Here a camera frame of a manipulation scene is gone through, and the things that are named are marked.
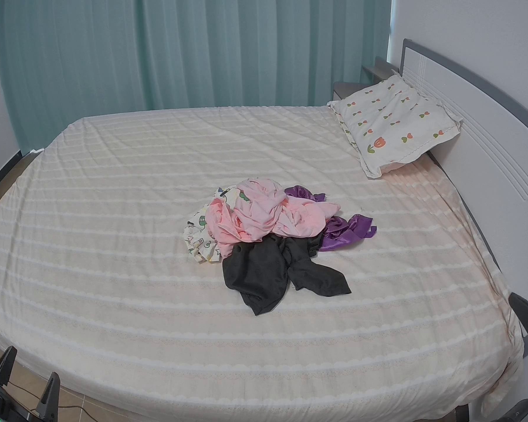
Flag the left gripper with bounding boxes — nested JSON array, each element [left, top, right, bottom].
[[0, 346, 61, 422]]

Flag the pink garment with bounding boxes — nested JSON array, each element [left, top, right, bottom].
[[204, 178, 340, 244]]

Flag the blue-green curtain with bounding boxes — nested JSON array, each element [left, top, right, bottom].
[[0, 0, 392, 154]]

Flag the grey white bedside table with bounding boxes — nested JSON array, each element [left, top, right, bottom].
[[333, 56, 401, 106]]

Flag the bed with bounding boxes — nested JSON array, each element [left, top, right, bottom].
[[0, 38, 528, 422]]

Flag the white printed garment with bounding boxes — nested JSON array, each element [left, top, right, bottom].
[[183, 186, 243, 265]]

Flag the black T-shirt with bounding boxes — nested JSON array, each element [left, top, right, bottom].
[[222, 231, 352, 316]]

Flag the purple garment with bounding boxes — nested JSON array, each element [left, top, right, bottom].
[[284, 185, 378, 253]]

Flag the white printed pillow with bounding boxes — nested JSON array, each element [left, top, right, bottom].
[[327, 74, 463, 178]]

